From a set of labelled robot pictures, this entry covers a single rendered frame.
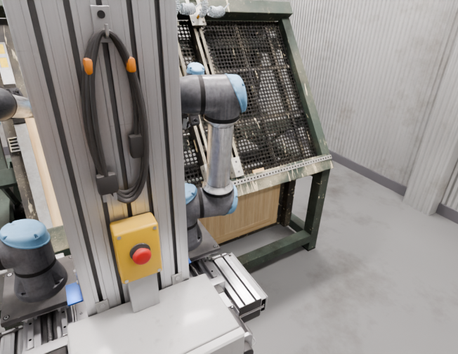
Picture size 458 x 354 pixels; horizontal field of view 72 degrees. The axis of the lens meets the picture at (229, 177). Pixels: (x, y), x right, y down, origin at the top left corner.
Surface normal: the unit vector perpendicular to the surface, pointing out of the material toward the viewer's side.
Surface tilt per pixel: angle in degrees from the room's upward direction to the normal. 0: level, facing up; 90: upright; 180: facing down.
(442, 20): 90
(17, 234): 7
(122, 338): 0
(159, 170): 90
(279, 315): 0
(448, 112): 90
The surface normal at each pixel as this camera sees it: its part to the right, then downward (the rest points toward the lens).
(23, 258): 0.34, 0.44
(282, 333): 0.03, -0.88
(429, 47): -0.88, 0.21
